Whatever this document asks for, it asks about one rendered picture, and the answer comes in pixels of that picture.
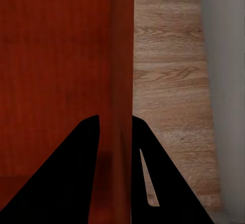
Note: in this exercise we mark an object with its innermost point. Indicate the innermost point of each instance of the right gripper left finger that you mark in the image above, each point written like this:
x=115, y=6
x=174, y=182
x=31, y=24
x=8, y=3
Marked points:
x=60, y=191

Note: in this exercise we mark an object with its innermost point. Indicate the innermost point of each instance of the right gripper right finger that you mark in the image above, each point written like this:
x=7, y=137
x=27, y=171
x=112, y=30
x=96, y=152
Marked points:
x=178, y=203

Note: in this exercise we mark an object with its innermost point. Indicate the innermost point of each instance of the storage box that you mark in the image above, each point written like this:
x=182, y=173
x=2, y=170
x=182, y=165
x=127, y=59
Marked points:
x=61, y=62

